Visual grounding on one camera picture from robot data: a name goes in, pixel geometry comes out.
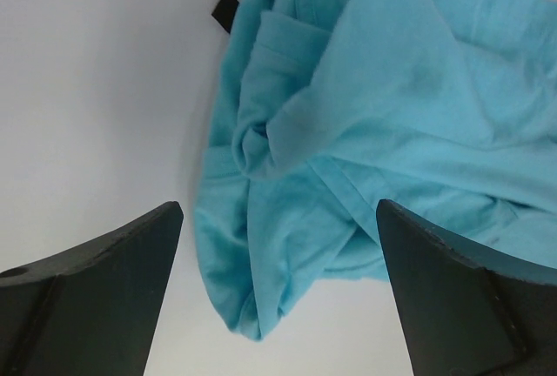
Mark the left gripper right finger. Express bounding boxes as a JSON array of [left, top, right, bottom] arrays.
[[376, 199, 556, 376]]

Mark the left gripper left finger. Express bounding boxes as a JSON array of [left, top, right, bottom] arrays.
[[1, 202, 184, 375]]

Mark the teal t-shirt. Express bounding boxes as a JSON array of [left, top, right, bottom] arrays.
[[194, 0, 556, 340]]

